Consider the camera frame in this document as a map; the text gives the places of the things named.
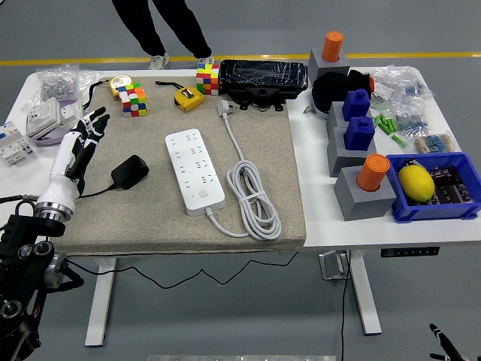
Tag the green wall anchors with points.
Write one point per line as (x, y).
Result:
(385, 124)
(399, 140)

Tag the white table leg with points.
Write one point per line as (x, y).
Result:
(367, 301)
(100, 301)

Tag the silver metal bracket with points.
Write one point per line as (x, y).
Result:
(332, 265)

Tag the clear bag of metal nuts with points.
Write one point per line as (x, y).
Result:
(56, 86)

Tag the white circuit breaker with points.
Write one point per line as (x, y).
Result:
(15, 148)

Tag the small metal clip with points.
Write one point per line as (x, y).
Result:
(309, 110)

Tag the dark brown capacitor heap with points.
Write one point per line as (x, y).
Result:
(451, 188)

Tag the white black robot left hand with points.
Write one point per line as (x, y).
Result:
(62, 165)

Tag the small orange red object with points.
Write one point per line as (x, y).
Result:
(372, 84)

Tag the black plug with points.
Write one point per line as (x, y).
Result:
(129, 171)

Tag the small black white figure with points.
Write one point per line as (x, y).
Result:
(409, 162)

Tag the white wall switch panel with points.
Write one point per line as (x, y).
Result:
(71, 111)

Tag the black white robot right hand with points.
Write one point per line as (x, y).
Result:
(445, 341)

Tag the clear bag of blue resistors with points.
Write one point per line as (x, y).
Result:
(411, 122)
(409, 88)

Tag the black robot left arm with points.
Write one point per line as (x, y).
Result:
(22, 270)

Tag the grey block with square hole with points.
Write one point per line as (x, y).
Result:
(333, 116)
(338, 158)

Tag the blue square peg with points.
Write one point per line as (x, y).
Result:
(359, 135)
(355, 105)

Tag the white wall socket panel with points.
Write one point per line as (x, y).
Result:
(43, 116)

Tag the black plastic-wrapped case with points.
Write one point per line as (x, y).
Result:
(263, 75)

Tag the orange cylinder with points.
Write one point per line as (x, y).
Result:
(332, 47)
(372, 173)

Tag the clear plastic bag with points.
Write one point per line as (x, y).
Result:
(88, 80)

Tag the colourful puzzle cube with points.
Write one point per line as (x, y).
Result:
(133, 101)
(207, 79)

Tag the grey-brown mat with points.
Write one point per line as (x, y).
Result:
(263, 169)

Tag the grey block with round hole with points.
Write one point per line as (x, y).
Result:
(353, 203)
(319, 65)

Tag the yellow square tape measure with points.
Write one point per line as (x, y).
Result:
(188, 98)

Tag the white power strip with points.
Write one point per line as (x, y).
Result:
(195, 173)

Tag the black cloth cap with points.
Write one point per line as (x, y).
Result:
(334, 88)

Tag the taped resistor strip bundle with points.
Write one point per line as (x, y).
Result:
(434, 143)

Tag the blue plastic bin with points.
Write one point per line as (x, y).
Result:
(432, 212)

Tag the yellow lemon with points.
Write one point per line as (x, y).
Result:
(415, 184)

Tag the yellow round tape measure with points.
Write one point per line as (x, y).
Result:
(119, 82)

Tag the black table control panel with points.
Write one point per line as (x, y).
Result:
(409, 252)

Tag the person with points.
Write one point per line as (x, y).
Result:
(143, 26)

